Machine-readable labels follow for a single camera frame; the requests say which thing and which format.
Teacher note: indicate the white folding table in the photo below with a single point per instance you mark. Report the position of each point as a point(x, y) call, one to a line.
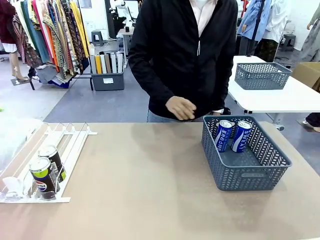
point(275, 100)

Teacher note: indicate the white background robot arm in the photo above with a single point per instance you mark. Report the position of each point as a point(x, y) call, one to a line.
point(125, 12)

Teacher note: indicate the grey plastic woven basket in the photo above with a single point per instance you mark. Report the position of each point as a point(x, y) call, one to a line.
point(262, 77)
point(250, 175)

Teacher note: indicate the white fabric roll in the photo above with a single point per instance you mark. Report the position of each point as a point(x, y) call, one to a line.
point(103, 64)
point(113, 63)
point(120, 62)

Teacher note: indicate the blue Pocari can Korean print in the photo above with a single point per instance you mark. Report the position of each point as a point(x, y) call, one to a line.
point(223, 138)

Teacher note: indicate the black bag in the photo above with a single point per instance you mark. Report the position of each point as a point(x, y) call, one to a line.
point(227, 111)

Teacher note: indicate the person in black jacket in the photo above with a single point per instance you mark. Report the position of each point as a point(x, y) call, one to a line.
point(175, 50)

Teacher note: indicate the person's left forearm black sleeve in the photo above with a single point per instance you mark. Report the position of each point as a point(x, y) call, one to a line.
point(226, 87)

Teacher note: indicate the brown cardboard box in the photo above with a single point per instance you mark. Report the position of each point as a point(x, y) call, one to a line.
point(307, 72)

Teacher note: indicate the mannequin with maroon garment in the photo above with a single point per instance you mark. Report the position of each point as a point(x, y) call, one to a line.
point(7, 22)

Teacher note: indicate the white dispenser pusher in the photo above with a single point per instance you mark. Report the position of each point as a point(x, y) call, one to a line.
point(12, 185)

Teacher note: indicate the blue Pocari can SWEAT print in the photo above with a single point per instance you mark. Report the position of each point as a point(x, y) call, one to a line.
point(240, 140)

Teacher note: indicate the person's right forearm black sleeve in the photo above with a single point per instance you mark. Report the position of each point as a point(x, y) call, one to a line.
point(150, 80)

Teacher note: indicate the rack of colourful clothes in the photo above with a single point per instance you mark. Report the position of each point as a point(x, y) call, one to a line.
point(57, 32)

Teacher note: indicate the small black box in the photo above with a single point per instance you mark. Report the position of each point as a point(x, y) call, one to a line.
point(127, 29)

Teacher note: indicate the person's right hand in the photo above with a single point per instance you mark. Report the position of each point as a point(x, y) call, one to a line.
point(181, 108)

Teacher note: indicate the grey fabric roll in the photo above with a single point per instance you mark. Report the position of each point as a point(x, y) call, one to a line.
point(93, 64)

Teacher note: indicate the grey plastic storage bin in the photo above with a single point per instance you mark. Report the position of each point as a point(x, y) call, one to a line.
point(107, 81)

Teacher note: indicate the grey workbench table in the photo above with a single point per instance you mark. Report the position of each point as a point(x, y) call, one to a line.
point(125, 40)

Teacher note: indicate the grey plastic stool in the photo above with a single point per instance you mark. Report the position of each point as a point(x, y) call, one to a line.
point(289, 40)
point(97, 35)

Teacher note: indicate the bystander's leg and shoe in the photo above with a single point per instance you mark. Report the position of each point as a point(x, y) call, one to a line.
point(313, 118)

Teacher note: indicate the black garment stand pole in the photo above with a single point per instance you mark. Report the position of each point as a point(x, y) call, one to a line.
point(257, 20)

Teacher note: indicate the black Pepsi can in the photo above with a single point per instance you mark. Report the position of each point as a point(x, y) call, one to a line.
point(43, 177)
point(56, 160)

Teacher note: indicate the grey folded fabric pile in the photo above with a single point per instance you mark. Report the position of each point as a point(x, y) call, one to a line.
point(47, 73)

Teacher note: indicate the yellow fabric roll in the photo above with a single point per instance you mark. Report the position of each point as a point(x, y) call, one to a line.
point(98, 64)

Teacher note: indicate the brown fabric roll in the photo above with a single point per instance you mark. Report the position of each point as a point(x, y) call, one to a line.
point(108, 63)

